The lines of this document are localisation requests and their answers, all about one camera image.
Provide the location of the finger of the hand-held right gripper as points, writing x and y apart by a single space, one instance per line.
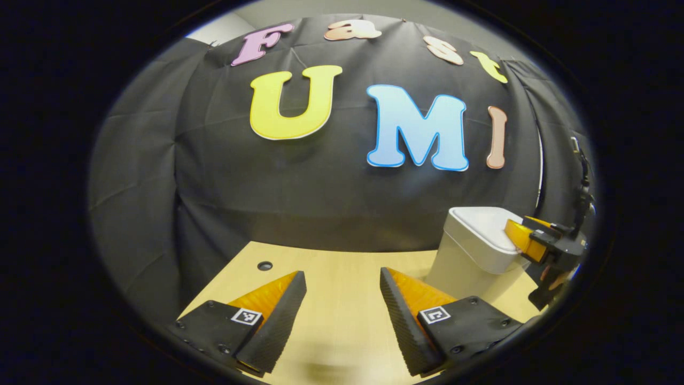
526 243
542 226

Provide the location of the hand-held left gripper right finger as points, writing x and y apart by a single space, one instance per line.
406 331

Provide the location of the wooden desktop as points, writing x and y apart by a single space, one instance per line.
342 299

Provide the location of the black backdrop cloth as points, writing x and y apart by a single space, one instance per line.
214 187

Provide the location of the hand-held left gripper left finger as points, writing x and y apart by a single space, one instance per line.
280 326

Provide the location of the white desktop garbage bin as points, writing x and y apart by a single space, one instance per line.
470 235

